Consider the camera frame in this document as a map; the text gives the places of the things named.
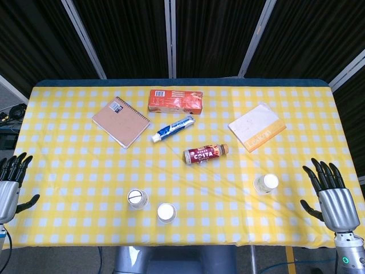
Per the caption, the blue white toothpaste tube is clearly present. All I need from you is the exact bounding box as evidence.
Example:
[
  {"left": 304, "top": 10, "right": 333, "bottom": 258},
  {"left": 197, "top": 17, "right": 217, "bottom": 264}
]
[{"left": 151, "top": 115, "right": 196, "bottom": 143}]

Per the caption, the black pleated screen panel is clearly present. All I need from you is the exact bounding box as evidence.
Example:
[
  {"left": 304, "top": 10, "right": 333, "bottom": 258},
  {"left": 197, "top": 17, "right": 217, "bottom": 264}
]
[
  {"left": 245, "top": 0, "right": 365, "bottom": 84},
  {"left": 72, "top": 0, "right": 172, "bottom": 79},
  {"left": 332, "top": 66, "right": 365, "bottom": 183},
  {"left": 175, "top": 0, "right": 267, "bottom": 79},
  {"left": 0, "top": 0, "right": 99, "bottom": 98}
]

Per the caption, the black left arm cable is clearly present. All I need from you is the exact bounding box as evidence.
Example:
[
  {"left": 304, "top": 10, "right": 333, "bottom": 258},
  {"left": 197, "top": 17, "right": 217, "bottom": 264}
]
[{"left": 3, "top": 230, "right": 14, "bottom": 274}]

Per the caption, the clear cup with lid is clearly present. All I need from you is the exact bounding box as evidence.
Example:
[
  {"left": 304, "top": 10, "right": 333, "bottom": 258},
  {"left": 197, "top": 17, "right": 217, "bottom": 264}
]
[{"left": 127, "top": 188, "right": 149, "bottom": 211}]

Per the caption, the black floor cable bundle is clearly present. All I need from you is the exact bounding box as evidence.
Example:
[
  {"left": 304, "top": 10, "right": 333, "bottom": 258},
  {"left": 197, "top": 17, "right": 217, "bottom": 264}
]
[{"left": 0, "top": 103, "right": 28, "bottom": 124}]

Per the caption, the white and orange book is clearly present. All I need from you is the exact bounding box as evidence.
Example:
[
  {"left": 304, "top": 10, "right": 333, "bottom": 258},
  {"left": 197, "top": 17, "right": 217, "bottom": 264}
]
[{"left": 228, "top": 104, "right": 287, "bottom": 154}]

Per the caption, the orange cardboard box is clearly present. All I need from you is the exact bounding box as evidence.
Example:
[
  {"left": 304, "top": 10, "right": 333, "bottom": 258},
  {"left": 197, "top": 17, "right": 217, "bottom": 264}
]
[{"left": 147, "top": 89, "right": 204, "bottom": 115}]

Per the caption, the red Costa coffee bottle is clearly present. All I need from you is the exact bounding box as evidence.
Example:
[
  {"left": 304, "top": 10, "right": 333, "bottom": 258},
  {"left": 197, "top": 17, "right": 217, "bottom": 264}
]
[{"left": 183, "top": 143, "right": 229, "bottom": 166}]

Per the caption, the yellow white checkered tablecloth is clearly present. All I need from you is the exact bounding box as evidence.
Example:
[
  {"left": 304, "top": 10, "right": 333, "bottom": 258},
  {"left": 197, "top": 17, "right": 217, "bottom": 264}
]
[{"left": 0, "top": 85, "right": 365, "bottom": 248}]

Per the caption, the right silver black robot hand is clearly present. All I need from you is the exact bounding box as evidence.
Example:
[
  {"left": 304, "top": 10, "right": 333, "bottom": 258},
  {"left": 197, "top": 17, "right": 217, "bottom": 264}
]
[{"left": 299, "top": 158, "right": 360, "bottom": 232}]

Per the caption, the brown spiral notebook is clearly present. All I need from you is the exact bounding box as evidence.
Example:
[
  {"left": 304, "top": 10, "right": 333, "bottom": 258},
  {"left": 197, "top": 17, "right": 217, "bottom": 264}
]
[{"left": 91, "top": 96, "right": 151, "bottom": 150}]

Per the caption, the paper cup with blue flower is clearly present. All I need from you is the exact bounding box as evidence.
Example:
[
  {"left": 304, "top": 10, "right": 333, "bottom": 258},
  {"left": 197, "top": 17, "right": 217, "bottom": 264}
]
[{"left": 157, "top": 202, "right": 177, "bottom": 224}]

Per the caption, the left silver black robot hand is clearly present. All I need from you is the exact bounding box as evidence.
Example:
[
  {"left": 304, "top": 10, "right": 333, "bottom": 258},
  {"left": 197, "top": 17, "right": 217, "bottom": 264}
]
[{"left": 0, "top": 152, "right": 40, "bottom": 225}]

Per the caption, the metal table leg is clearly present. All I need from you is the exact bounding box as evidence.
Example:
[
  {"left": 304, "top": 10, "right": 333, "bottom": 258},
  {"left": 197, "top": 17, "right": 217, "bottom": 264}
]
[{"left": 250, "top": 245, "right": 258, "bottom": 274}]

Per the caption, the white screen frame post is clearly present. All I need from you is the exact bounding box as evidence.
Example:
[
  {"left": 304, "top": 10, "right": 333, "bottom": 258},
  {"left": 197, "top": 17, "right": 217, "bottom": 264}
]
[
  {"left": 0, "top": 74, "right": 29, "bottom": 105},
  {"left": 238, "top": 0, "right": 277, "bottom": 78},
  {"left": 164, "top": 0, "right": 177, "bottom": 79},
  {"left": 61, "top": 0, "right": 107, "bottom": 79},
  {"left": 327, "top": 48, "right": 365, "bottom": 92}
]

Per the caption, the grey robot torso base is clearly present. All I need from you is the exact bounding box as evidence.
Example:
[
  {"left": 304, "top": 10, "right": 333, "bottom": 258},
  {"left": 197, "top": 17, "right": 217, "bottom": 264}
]
[{"left": 113, "top": 245, "right": 237, "bottom": 274}]

